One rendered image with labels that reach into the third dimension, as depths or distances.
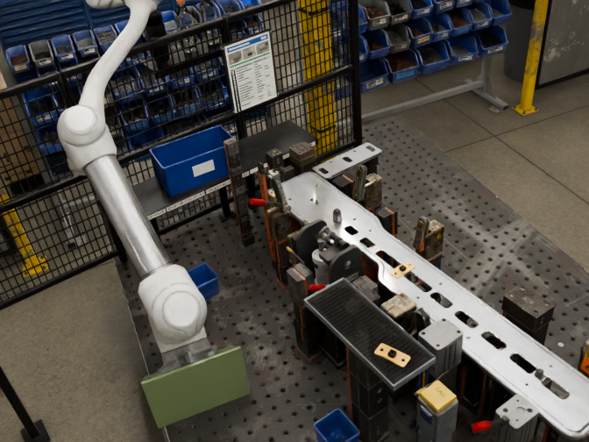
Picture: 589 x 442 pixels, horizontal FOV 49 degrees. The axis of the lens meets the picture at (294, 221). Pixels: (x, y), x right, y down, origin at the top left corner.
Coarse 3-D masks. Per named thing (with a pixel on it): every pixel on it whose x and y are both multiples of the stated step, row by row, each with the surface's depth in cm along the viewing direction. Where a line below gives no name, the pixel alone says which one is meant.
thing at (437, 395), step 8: (432, 384) 151; (440, 384) 151; (424, 392) 149; (432, 392) 149; (440, 392) 149; (448, 392) 149; (432, 400) 148; (440, 400) 147; (448, 400) 147; (440, 408) 146
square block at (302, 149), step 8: (296, 144) 259; (304, 144) 258; (296, 152) 254; (304, 152) 254; (312, 152) 256; (296, 160) 256; (304, 160) 256; (312, 160) 258; (296, 168) 260; (304, 168) 258
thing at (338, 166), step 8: (368, 144) 265; (352, 152) 261; (360, 152) 261; (368, 152) 260; (376, 152) 260; (328, 160) 258; (336, 160) 258; (344, 160) 257; (352, 160) 256; (360, 160) 256; (312, 168) 255; (328, 168) 254; (336, 168) 253; (344, 168) 253; (328, 176) 249
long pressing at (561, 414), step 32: (288, 192) 244; (320, 192) 242; (352, 224) 225; (416, 256) 209; (384, 288) 200; (416, 288) 198; (448, 288) 197; (480, 320) 186; (480, 352) 177; (512, 352) 176; (544, 352) 175; (512, 384) 167; (576, 384) 166; (544, 416) 159; (576, 416) 159
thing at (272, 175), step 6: (282, 168) 217; (270, 174) 217; (276, 174) 216; (282, 174) 219; (270, 180) 218; (276, 180) 217; (276, 186) 218; (276, 192) 222; (282, 192) 221; (276, 198) 226; (282, 198) 223; (282, 204) 224
